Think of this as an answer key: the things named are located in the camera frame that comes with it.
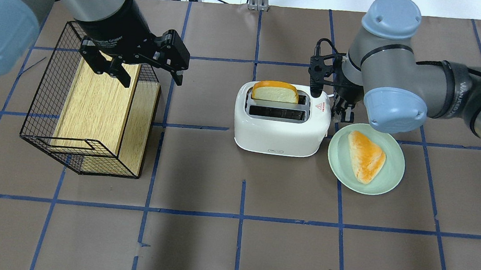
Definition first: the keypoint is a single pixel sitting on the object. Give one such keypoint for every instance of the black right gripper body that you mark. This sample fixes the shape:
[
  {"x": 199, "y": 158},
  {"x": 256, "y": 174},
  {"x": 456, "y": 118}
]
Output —
[{"x": 348, "y": 94}]

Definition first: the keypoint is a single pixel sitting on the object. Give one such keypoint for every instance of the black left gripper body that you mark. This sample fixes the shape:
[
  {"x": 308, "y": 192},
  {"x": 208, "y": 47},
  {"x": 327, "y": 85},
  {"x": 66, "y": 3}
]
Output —
[{"x": 122, "y": 27}]

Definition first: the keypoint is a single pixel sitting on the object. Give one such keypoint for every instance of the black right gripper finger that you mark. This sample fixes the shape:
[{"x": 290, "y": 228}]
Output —
[
  {"x": 337, "y": 115},
  {"x": 349, "y": 115}
]

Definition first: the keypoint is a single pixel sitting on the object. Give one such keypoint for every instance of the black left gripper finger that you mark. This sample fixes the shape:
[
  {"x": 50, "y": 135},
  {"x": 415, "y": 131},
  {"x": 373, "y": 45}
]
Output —
[
  {"x": 100, "y": 65},
  {"x": 172, "y": 55}
]

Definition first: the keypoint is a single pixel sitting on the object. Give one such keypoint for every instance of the white two-slot toaster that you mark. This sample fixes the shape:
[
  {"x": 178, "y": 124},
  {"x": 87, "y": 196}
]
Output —
[{"x": 286, "y": 129}]

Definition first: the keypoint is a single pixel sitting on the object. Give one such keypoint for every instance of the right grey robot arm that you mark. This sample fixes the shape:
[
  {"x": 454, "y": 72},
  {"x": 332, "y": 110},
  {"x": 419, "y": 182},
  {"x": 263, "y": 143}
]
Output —
[{"x": 380, "y": 70}]

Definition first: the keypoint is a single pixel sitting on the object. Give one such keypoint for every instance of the bread slice in toaster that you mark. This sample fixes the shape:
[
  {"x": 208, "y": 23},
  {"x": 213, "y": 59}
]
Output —
[{"x": 275, "y": 91}]

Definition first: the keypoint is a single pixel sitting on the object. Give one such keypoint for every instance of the light green plate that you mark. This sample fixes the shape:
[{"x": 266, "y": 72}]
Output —
[{"x": 388, "y": 178}]

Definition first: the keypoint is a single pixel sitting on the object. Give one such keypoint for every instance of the triangular bread on plate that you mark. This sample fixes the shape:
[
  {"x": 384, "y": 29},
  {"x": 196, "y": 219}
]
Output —
[{"x": 367, "y": 158}]

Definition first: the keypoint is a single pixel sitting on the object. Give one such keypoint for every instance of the wooden board in basket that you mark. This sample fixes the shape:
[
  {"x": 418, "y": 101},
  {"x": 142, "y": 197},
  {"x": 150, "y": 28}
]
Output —
[{"x": 103, "y": 127}]

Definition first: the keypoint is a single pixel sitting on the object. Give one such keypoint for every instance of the black wire basket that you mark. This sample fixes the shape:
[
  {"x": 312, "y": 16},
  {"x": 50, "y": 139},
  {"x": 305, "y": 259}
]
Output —
[{"x": 45, "y": 109}]

